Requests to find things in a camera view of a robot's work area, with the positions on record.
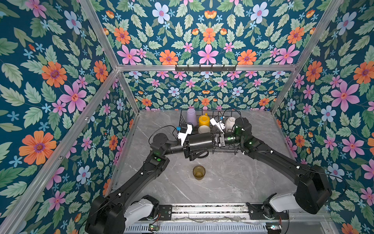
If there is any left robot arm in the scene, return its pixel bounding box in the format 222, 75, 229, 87
84, 133, 193, 234

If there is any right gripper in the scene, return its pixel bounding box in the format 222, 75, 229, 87
202, 133, 244, 150

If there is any yellow mug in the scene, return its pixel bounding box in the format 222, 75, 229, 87
198, 113, 210, 127

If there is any red white mug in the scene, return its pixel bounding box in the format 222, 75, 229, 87
198, 125, 210, 134

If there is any olive green glass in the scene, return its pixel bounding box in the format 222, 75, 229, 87
192, 165, 206, 180

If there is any cream white mug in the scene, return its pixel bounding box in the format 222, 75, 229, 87
225, 117, 236, 133

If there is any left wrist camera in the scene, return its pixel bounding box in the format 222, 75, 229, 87
177, 123, 193, 146

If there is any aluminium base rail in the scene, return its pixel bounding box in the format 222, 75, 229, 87
87, 202, 331, 223

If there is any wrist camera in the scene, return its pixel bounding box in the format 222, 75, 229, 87
177, 123, 193, 146
210, 118, 226, 134

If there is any black mug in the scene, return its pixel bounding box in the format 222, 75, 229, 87
188, 133, 213, 161

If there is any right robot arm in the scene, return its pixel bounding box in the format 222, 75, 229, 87
210, 117, 332, 219

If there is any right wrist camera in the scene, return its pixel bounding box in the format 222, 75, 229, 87
210, 118, 226, 134

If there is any black wire dish rack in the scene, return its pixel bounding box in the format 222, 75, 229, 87
179, 109, 252, 153

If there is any wall hook rail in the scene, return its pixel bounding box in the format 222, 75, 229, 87
174, 64, 237, 73

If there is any lilac plastic cup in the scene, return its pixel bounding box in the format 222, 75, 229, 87
186, 108, 198, 127

